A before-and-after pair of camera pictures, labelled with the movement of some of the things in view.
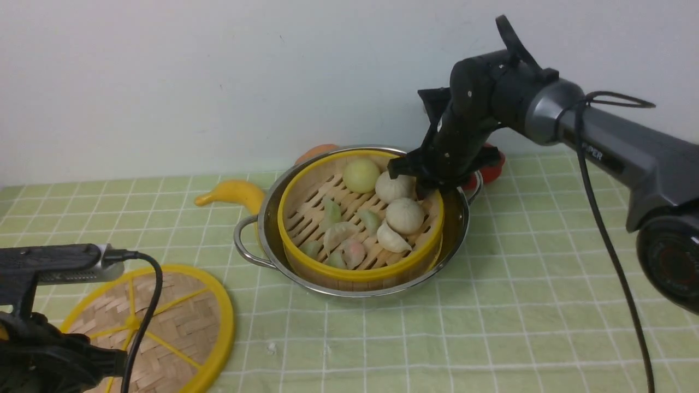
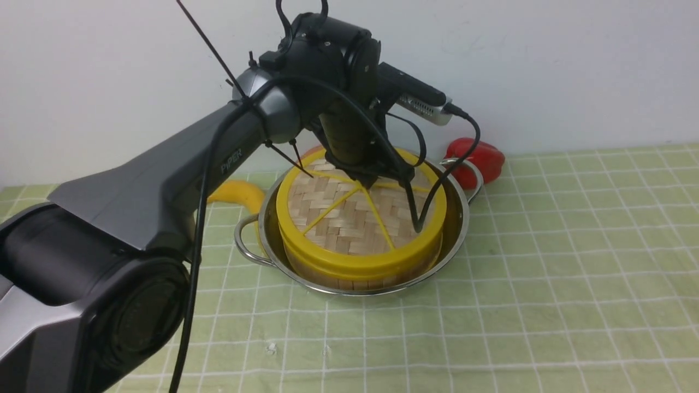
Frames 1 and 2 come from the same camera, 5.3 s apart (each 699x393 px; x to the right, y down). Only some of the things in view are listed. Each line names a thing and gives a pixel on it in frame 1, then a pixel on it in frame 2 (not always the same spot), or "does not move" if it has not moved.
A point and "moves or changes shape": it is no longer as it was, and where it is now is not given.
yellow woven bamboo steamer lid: x=186 y=347 moves or changes shape
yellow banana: x=235 y=190 does not move
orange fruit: x=315 y=150 does not move
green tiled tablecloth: x=528 y=310 does not move
